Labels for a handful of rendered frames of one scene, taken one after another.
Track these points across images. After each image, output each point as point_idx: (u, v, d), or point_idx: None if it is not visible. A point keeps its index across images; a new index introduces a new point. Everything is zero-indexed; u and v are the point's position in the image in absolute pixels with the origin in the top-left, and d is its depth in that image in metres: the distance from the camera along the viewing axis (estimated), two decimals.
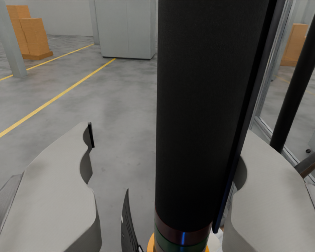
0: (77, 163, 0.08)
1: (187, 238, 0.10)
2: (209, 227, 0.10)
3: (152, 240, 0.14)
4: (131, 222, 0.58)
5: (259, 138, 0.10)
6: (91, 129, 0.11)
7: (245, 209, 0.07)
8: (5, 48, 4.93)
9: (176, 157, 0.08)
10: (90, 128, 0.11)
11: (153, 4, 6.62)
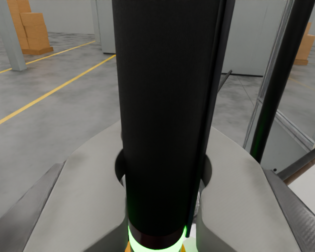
0: (112, 160, 0.08)
1: (156, 242, 0.10)
2: (179, 232, 0.11)
3: None
4: (121, 180, 0.50)
5: (218, 132, 0.10)
6: None
7: (213, 204, 0.07)
8: (3, 40, 4.86)
9: (137, 162, 0.08)
10: None
11: None
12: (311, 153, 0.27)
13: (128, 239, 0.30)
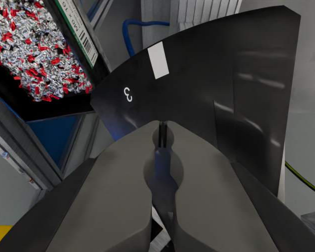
0: (142, 161, 0.08)
1: None
2: None
3: None
4: None
5: (186, 130, 0.11)
6: (161, 129, 0.11)
7: (187, 205, 0.07)
8: None
9: None
10: (160, 128, 0.11)
11: None
12: None
13: None
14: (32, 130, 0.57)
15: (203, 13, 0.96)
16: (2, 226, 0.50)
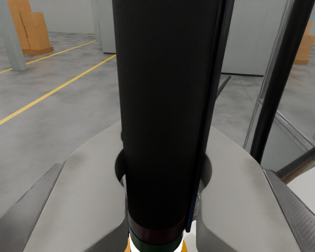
0: (112, 160, 0.08)
1: (157, 236, 0.10)
2: (179, 226, 0.10)
3: (130, 238, 0.14)
4: None
5: (218, 132, 0.10)
6: None
7: (213, 204, 0.07)
8: (4, 40, 4.87)
9: (137, 153, 0.08)
10: None
11: None
12: (312, 150, 0.27)
13: None
14: None
15: None
16: None
